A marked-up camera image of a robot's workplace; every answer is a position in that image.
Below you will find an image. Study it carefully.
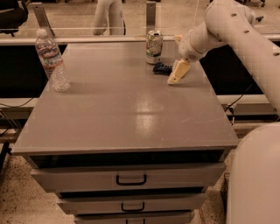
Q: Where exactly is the blue rxbar blueberry wrapper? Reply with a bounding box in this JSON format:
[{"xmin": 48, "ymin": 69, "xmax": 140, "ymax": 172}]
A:
[{"xmin": 153, "ymin": 62, "xmax": 172, "ymax": 75}]

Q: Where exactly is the bottom grey drawer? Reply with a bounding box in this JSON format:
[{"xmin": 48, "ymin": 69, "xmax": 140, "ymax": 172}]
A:
[{"xmin": 74, "ymin": 211, "xmax": 194, "ymax": 224}]

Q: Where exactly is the top grey drawer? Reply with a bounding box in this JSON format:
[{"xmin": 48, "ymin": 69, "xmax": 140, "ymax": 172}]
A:
[{"xmin": 31, "ymin": 163, "xmax": 226, "ymax": 193}]

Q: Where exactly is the black cables left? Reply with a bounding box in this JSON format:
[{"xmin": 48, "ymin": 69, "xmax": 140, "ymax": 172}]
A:
[{"xmin": 0, "ymin": 97, "xmax": 35, "ymax": 138}]

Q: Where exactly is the black cable right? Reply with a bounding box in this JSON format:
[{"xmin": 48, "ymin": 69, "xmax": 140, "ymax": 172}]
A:
[{"xmin": 223, "ymin": 82, "xmax": 255, "ymax": 115}]

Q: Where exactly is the grey drawer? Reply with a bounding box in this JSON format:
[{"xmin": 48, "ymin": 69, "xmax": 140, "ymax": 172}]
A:
[
  {"xmin": 58, "ymin": 193, "xmax": 206, "ymax": 215},
  {"xmin": 74, "ymin": 211, "xmax": 194, "ymax": 224},
  {"xmin": 31, "ymin": 163, "xmax": 226, "ymax": 193}
]

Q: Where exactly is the middle grey drawer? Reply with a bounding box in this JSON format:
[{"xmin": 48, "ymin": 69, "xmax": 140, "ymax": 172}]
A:
[{"xmin": 58, "ymin": 193, "xmax": 206, "ymax": 215}]

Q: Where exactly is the left metal bracket post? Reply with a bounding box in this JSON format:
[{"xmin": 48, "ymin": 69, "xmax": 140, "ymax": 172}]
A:
[{"xmin": 31, "ymin": 2, "xmax": 55, "ymax": 37}]

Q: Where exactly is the clear plastic water bottle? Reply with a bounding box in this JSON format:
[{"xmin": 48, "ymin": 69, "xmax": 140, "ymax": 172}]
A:
[{"xmin": 35, "ymin": 29, "xmax": 70, "ymax": 92}]

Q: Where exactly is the green white 7up can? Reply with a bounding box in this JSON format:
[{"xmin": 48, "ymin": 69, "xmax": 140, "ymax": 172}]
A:
[{"xmin": 146, "ymin": 30, "xmax": 163, "ymax": 65}]

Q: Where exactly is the black office chair left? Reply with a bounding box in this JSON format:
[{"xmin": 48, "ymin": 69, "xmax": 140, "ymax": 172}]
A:
[{"xmin": 0, "ymin": 0, "xmax": 29, "ymax": 36}]

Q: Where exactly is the metal bracket post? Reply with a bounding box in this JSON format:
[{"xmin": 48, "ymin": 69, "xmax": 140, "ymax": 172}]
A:
[
  {"xmin": 31, "ymin": 2, "xmax": 55, "ymax": 37},
  {"xmin": 146, "ymin": 1, "xmax": 156, "ymax": 32}
]

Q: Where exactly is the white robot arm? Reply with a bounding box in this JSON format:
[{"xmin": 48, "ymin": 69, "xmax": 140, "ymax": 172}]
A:
[{"xmin": 168, "ymin": 0, "xmax": 280, "ymax": 224}]

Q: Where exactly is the grey metal rail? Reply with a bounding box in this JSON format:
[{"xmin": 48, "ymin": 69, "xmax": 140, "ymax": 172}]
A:
[{"xmin": 0, "ymin": 34, "xmax": 280, "ymax": 46}]

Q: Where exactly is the grey drawer cabinet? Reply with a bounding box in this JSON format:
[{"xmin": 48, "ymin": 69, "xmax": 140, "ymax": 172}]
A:
[{"xmin": 11, "ymin": 40, "xmax": 241, "ymax": 224}]

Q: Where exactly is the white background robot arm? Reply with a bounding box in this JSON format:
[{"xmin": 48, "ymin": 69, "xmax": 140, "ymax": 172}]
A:
[{"xmin": 92, "ymin": 0, "xmax": 126, "ymax": 36}]

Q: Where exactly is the black office chair base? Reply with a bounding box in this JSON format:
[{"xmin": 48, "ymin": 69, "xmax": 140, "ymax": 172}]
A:
[{"xmin": 255, "ymin": 0, "xmax": 266, "ymax": 22}]

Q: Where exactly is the middle metal bracket post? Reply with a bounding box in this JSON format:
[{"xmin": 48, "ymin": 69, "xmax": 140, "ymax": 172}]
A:
[{"xmin": 146, "ymin": 1, "xmax": 156, "ymax": 32}]

